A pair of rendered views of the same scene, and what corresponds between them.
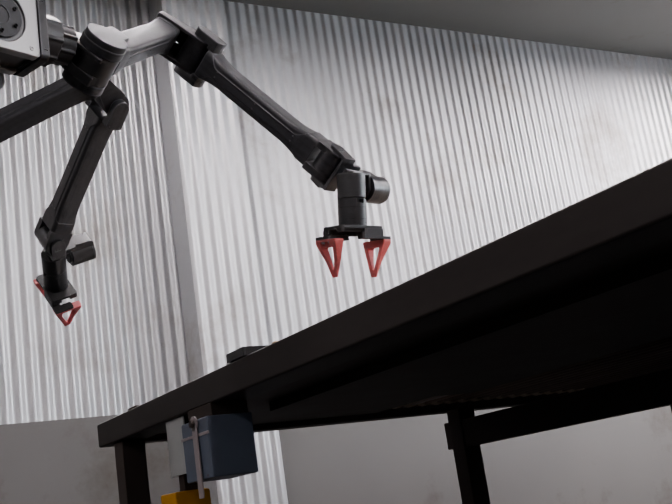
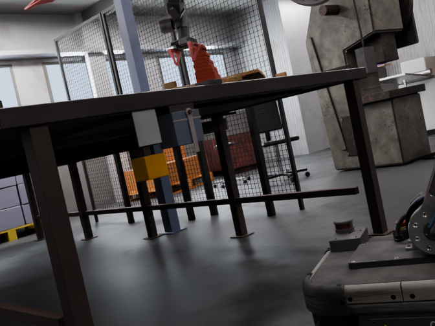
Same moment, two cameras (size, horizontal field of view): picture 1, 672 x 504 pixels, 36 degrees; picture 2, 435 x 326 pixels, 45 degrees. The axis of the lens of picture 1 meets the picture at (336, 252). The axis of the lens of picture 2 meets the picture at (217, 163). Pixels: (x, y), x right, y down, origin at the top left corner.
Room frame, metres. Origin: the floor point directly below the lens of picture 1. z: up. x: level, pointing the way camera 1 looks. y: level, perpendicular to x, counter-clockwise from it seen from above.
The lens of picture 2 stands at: (2.42, 2.18, 0.72)
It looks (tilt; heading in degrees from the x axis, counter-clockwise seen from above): 3 degrees down; 257
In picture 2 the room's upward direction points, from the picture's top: 12 degrees counter-clockwise
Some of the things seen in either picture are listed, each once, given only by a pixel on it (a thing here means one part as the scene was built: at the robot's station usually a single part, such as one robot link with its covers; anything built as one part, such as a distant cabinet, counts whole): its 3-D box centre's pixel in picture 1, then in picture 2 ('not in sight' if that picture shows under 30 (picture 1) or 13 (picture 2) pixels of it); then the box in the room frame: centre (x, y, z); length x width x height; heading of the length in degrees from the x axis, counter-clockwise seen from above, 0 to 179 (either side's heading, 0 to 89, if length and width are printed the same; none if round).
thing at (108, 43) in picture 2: not in sight; (155, 107); (1.74, -2.95, 1.11); 3.04 x 0.03 x 2.21; 122
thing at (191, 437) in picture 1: (216, 450); (180, 129); (2.09, 0.30, 0.77); 0.14 x 0.11 x 0.18; 32
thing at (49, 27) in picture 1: (45, 40); not in sight; (1.58, 0.43, 1.45); 0.09 x 0.08 x 0.12; 51
